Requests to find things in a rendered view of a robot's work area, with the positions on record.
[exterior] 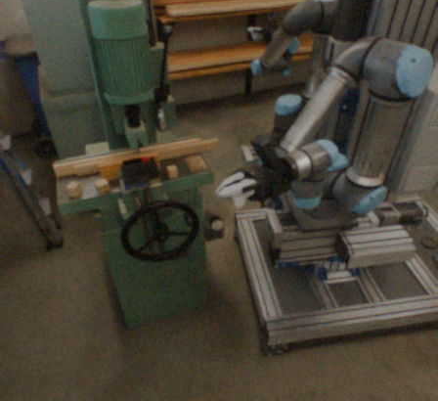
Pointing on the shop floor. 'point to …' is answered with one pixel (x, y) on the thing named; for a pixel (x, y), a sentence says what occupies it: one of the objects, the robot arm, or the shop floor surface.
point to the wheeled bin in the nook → (22, 45)
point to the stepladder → (27, 192)
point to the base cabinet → (157, 273)
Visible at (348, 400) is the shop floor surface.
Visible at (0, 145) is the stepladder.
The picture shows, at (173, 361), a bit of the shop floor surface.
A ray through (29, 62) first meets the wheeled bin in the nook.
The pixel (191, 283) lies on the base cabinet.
